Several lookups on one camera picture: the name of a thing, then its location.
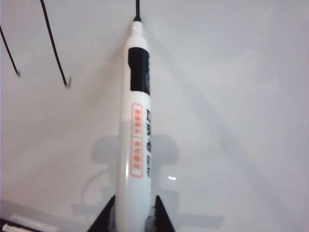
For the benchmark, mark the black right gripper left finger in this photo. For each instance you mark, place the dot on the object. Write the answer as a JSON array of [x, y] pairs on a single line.
[[103, 217]]

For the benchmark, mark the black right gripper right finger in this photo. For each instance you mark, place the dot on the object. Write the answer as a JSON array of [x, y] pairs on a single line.
[[160, 215]]

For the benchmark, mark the white marker with orange print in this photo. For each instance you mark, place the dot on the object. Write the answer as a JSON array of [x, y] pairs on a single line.
[[135, 120]]

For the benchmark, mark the white marker with black cap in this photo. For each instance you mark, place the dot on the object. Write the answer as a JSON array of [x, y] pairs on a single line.
[[29, 227]]

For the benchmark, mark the white board with black frame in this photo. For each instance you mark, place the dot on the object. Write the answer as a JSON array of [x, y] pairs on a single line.
[[217, 72]]

